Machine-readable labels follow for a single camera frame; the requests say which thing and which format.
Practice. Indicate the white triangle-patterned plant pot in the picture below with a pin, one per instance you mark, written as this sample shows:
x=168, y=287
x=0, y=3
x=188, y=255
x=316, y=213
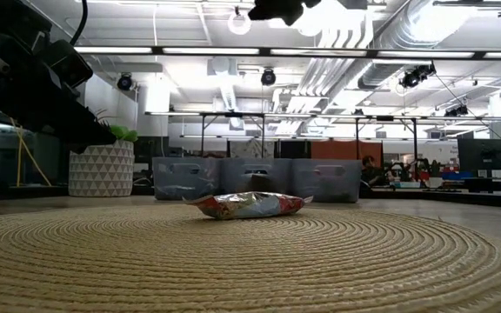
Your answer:
x=102, y=171

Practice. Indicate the silver ventilation duct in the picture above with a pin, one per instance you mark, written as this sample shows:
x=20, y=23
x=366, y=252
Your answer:
x=385, y=71

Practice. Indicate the black desk monitor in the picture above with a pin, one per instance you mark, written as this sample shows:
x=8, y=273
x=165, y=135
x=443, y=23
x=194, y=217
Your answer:
x=483, y=154

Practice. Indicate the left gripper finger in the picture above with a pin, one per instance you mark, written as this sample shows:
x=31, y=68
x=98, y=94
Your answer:
x=76, y=126

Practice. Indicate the green artificial plant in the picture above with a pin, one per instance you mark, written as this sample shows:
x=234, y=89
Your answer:
x=124, y=132

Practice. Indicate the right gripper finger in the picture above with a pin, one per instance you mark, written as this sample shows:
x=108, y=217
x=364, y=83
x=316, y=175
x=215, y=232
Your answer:
x=281, y=9

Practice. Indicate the orange partition panel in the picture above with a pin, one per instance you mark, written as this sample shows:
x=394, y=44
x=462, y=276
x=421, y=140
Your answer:
x=342, y=150

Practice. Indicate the round white ceiling lamp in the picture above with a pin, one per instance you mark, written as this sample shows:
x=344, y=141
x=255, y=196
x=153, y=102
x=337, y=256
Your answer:
x=239, y=24

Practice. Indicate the black ceiling spotlight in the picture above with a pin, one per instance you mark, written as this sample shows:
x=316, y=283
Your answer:
x=416, y=76
x=268, y=77
x=456, y=111
x=124, y=81

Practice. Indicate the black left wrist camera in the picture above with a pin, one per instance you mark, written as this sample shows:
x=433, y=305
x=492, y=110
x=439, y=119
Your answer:
x=68, y=63

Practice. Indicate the person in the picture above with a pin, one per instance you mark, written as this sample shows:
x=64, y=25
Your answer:
x=370, y=171

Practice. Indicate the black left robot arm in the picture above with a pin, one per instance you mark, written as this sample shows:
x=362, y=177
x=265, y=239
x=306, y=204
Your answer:
x=7, y=17

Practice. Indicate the round woven straw placemat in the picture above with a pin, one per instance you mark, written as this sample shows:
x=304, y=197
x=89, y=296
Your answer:
x=250, y=265

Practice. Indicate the long ceiling light strip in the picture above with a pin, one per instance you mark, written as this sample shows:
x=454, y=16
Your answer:
x=211, y=51

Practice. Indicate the red chocolate chip granola bar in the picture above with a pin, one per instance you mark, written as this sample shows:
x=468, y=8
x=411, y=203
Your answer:
x=246, y=206

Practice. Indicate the small background potted plant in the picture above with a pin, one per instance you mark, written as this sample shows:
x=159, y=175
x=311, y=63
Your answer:
x=433, y=171

